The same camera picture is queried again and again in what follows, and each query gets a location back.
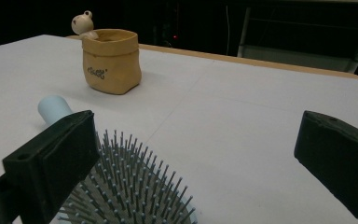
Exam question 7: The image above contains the thin white hanging cable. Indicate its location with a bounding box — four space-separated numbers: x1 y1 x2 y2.
225 5 231 56

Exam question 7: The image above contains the wooden table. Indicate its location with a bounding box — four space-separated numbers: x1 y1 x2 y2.
65 35 358 80

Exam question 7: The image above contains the tan sack-shaped pot with figurine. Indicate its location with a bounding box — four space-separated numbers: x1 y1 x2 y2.
71 9 143 96

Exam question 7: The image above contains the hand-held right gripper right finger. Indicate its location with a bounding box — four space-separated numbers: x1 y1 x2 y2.
293 110 358 224

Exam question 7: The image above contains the light blue hairbrush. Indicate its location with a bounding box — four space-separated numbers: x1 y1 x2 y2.
37 95 199 224

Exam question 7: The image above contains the white board table cover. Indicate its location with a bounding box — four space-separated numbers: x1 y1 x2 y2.
0 34 358 224

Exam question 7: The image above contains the white metal stand frame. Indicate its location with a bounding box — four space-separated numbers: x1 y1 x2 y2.
236 5 358 75

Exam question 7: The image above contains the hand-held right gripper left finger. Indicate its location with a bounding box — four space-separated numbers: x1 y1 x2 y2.
2 109 101 224

